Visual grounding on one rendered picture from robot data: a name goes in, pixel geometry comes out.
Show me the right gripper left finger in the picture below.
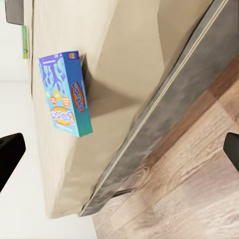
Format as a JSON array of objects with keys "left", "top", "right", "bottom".
[{"left": 0, "top": 132, "right": 26, "bottom": 192}]

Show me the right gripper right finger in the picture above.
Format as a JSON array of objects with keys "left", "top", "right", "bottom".
[{"left": 223, "top": 132, "right": 239, "bottom": 172}]

